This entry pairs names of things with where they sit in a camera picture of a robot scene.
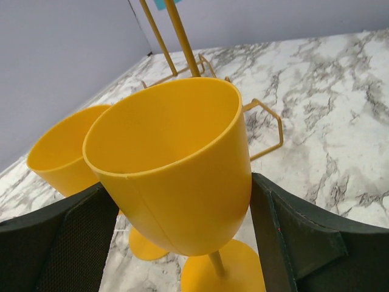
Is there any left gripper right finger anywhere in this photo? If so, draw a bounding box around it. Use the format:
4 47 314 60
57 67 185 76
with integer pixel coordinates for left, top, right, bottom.
250 173 388 291

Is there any yellow wine glass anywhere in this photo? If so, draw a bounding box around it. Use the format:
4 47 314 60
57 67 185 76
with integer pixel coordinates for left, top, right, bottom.
83 77 265 291
26 104 170 262

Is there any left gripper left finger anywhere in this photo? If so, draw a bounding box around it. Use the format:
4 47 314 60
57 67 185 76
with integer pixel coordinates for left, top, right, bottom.
1 182 119 291

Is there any gold wire glass rack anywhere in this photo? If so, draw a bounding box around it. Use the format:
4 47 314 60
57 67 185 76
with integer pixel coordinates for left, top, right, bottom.
138 0 284 162

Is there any blue plastic wine glass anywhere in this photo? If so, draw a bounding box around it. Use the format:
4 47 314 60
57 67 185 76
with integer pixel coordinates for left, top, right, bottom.
153 0 183 12

